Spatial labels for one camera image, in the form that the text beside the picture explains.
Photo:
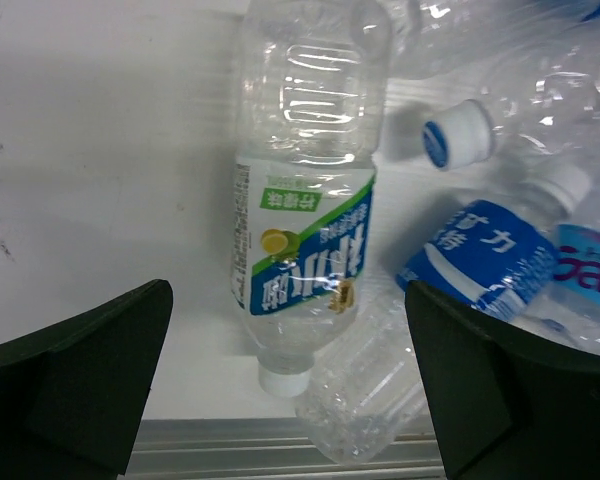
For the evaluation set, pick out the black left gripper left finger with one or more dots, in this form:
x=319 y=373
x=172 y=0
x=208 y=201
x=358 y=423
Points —
x=72 y=395

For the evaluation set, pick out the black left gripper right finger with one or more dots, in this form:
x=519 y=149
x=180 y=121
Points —
x=505 y=403

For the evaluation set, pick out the clear bottle dark blue label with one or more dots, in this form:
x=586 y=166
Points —
x=494 y=255

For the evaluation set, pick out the clear bottle green-blue label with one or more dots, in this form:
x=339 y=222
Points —
x=312 y=84

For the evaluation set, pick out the blue cap water bottle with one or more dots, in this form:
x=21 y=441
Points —
x=568 y=309

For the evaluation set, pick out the clear crumpled unlabelled bottle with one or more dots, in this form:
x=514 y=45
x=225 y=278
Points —
x=437 y=37

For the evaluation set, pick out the aluminium frame rail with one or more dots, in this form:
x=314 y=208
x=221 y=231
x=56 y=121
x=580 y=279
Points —
x=268 y=449

